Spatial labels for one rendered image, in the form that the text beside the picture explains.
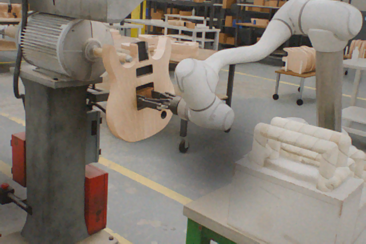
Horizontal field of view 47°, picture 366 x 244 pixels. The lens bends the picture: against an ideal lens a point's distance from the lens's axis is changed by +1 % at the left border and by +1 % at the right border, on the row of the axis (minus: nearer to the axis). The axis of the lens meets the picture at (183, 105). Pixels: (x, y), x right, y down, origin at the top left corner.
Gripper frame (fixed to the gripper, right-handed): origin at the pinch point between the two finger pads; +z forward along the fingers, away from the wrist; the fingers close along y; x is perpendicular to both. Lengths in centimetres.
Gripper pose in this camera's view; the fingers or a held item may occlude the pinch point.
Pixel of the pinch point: (146, 96)
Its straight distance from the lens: 170.7
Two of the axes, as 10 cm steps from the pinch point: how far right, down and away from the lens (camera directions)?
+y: 6.6, -2.6, 7.0
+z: -7.5, -2.1, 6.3
